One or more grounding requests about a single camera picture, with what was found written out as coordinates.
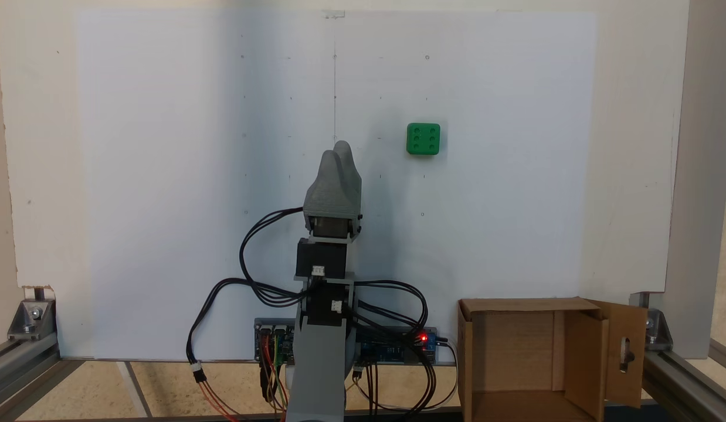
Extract circuit board with jumper wires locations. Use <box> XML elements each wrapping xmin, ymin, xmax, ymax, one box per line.
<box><xmin>255</xmin><ymin>318</ymin><xmax>297</xmax><ymax>364</ymax></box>

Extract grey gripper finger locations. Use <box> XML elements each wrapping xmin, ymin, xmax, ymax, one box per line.
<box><xmin>334</xmin><ymin>141</ymin><xmax>362</xmax><ymax>219</ymax></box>
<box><xmin>303</xmin><ymin>150</ymin><xmax>341</xmax><ymax>217</ymax></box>

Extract white paper sheet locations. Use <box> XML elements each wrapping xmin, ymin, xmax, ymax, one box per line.
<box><xmin>76</xmin><ymin>9</ymin><xmax>598</xmax><ymax>361</ymax></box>

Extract metal corner bracket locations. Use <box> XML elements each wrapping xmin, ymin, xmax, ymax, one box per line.
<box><xmin>7</xmin><ymin>299</ymin><xmax>57</xmax><ymax>342</ymax></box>
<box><xmin>644</xmin><ymin>308</ymin><xmax>674</xmax><ymax>351</ymax></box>

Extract blue circuit board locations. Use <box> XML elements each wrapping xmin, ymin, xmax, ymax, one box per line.
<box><xmin>356</xmin><ymin>327</ymin><xmax>440</xmax><ymax>365</ymax></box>

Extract aluminium frame post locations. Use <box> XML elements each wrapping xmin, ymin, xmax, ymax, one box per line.
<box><xmin>662</xmin><ymin>0</ymin><xmax>726</xmax><ymax>359</ymax></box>

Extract brown cardboard box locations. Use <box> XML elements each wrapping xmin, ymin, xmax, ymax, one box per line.
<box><xmin>457</xmin><ymin>297</ymin><xmax>648</xmax><ymax>422</ymax></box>

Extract coloured jumper wires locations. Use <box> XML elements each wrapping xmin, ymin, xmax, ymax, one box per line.
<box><xmin>196</xmin><ymin>334</ymin><xmax>293</xmax><ymax>422</ymax></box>

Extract green die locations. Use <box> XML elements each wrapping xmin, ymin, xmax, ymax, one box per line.
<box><xmin>406</xmin><ymin>122</ymin><xmax>441</xmax><ymax>156</ymax></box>

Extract aluminium frame rail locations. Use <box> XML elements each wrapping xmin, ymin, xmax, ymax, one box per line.
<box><xmin>0</xmin><ymin>337</ymin><xmax>87</xmax><ymax>422</ymax></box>
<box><xmin>640</xmin><ymin>337</ymin><xmax>726</xmax><ymax>422</ymax></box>

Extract black power cable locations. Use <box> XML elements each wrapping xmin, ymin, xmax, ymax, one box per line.
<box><xmin>351</xmin><ymin>280</ymin><xmax>459</xmax><ymax>412</ymax></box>

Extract black cable with white connector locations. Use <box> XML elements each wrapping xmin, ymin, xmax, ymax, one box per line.
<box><xmin>186</xmin><ymin>278</ymin><xmax>308</xmax><ymax>383</ymax></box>

